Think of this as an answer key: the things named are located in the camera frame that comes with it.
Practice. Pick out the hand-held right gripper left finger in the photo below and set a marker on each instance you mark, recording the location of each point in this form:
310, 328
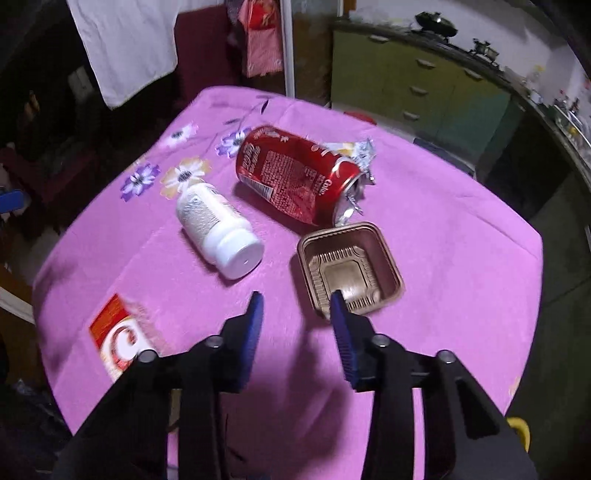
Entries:
249, 341

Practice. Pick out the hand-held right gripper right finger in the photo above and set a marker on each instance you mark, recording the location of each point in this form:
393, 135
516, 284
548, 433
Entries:
344, 337

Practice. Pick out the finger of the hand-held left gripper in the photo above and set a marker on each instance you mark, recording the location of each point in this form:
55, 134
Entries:
10, 201

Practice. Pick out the brown plastic tray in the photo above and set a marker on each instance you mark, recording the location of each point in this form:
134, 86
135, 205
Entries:
323, 258

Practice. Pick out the white pill bottle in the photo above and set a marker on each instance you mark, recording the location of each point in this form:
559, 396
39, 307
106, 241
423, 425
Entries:
217, 230

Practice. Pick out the red and white box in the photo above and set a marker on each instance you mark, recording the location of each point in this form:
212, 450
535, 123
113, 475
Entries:
115, 332

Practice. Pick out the red soda can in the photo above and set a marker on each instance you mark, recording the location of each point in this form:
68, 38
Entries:
286, 170

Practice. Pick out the silver foil wrapper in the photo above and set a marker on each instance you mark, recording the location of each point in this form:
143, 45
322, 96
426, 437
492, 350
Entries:
355, 150

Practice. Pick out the black yellow-rimmed trash bin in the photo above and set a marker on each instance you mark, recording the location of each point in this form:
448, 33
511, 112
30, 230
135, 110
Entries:
519, 427

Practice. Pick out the pink floral tablecloth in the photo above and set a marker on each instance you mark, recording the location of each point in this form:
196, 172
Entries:
438, 277

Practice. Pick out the white hanging sheet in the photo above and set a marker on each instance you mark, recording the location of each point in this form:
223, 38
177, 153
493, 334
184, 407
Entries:
129, 46

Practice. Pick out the maroon chair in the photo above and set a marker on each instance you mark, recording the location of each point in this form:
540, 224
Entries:
203, 55

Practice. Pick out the dark green base cabinets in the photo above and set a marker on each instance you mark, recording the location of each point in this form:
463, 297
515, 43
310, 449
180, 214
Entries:
531, 175

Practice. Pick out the light green base cabinet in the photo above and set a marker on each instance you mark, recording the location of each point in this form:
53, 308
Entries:
392, 69

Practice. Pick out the glass sliding door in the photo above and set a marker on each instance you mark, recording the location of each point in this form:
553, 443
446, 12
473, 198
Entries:
287, 55

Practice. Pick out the pink checked apron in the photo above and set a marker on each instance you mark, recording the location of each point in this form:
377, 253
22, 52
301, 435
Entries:
263, 46

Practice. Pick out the steel pot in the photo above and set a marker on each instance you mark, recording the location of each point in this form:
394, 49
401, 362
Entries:
485, 50

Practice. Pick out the black wok with lid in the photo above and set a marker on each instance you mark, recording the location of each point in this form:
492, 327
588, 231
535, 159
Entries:
436, 24

